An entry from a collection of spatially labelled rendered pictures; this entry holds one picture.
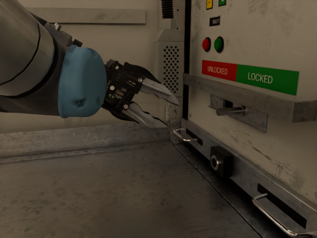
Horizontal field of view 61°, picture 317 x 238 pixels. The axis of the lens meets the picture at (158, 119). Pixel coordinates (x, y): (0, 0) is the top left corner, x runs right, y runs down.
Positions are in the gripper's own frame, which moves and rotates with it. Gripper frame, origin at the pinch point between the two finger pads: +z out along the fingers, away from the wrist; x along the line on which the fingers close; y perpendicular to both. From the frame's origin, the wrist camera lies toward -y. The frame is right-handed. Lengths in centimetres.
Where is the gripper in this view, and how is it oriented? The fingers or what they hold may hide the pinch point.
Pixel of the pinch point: (166, 111)
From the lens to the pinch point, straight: 50.8
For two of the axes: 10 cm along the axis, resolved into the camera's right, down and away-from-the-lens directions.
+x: 4.8, -8.7, -0.9
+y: 2.9, 2.6, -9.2
